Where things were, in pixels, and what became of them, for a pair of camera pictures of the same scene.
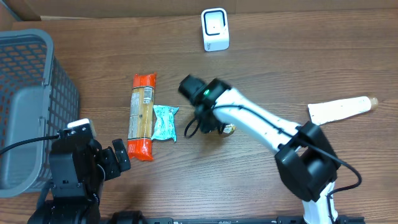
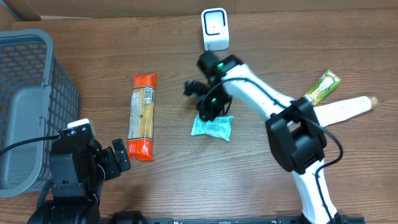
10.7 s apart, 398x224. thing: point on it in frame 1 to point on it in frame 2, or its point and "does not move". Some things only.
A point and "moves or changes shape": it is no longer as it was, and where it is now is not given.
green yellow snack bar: (229, 128) to (324, 85)
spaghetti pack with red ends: (140, 135) does not move
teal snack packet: (165, 117) moves or changes shape
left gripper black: (109, 160) does not move
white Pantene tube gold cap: (324, 112) does not move
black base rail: (225, 220) does not move
